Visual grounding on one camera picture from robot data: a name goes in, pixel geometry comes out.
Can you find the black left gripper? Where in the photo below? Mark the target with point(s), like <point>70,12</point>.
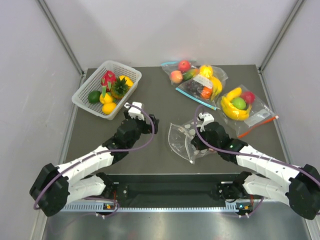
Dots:
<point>148,128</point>

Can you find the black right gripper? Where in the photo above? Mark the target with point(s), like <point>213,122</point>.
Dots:
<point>197,141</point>

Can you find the polka dot zip bag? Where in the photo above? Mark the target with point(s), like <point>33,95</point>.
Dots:
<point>179,140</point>

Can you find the orange pineapple with green leaves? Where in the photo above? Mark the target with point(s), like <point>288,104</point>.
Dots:
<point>119,88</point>

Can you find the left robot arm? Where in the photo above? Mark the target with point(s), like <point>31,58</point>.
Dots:
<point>57,186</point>

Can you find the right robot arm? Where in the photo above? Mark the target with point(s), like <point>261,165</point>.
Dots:
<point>295,186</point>

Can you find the red slider zip bag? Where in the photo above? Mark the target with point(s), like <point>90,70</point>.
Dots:
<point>260,114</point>

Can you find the blue zip bag with grapes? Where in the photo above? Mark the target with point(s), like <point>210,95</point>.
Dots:
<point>204,85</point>

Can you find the green apple in bag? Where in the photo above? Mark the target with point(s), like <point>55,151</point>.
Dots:
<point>239,103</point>

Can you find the yellow banana in grape bag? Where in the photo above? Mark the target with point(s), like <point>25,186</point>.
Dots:
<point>217,87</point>

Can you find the zip bag with apple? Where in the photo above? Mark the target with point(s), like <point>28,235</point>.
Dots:
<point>170,66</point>

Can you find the red fruit in bag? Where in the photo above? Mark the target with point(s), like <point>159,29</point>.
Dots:
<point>249,97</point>

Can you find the yellow banana bunch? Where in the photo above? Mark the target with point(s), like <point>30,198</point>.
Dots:
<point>232,112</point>

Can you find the yellow lemon in basket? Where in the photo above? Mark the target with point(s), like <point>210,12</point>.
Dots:
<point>105,99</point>

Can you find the yellow mango in basket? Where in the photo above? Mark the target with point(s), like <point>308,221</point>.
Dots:
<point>128,81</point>

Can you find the small orange pumpkin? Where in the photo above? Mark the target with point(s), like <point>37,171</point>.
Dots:
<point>206,92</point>

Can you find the dark purple grapes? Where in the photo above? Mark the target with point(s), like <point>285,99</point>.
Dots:
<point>193,87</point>

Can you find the pink peach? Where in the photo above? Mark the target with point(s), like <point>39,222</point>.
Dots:
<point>176,77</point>

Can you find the green lime in basket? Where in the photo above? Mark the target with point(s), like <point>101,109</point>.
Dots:
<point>94,97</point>

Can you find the red dragon fruit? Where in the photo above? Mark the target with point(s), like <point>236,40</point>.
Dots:
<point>107,81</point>

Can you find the green red mango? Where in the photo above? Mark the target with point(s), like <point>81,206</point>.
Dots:
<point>190,74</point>

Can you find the white perforated plastic basket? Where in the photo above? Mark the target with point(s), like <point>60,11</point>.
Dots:
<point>93,83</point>

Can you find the orange yellow round fruit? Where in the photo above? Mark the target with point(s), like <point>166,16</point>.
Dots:
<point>206,71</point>

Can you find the red apple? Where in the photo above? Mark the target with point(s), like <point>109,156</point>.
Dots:
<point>184,66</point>

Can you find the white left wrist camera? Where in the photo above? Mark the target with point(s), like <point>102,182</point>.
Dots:
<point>134,110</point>

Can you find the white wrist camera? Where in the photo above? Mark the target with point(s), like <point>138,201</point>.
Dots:
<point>206,118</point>
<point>134,110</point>

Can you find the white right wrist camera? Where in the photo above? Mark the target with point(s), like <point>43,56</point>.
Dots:
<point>206,118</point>

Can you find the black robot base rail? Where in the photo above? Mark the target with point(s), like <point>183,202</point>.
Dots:
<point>171,190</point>

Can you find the aluminium frame post left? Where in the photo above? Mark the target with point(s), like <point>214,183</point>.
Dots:
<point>60,35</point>

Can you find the aluminium frame post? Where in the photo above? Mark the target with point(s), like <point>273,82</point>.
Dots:
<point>298,4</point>
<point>60,35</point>

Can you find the aluminium frame post right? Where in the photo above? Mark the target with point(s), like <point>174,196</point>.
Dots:
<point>298,4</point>

